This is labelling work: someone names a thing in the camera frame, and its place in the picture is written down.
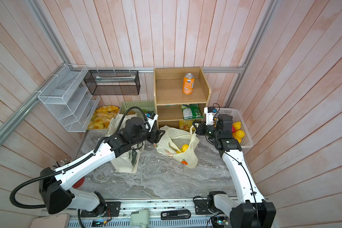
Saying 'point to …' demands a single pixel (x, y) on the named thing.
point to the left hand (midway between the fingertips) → (159, 132)
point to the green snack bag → (191, 111)
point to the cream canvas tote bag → (128, 162)
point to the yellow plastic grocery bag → (179, 144)
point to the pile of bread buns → (102, 117)
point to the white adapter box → (140, 218)
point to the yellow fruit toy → (185, 147)
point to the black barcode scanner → (174, 214)
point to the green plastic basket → (148, 105)
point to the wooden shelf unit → (180, 93)
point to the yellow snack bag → (185, 125)
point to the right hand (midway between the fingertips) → (193, 122)
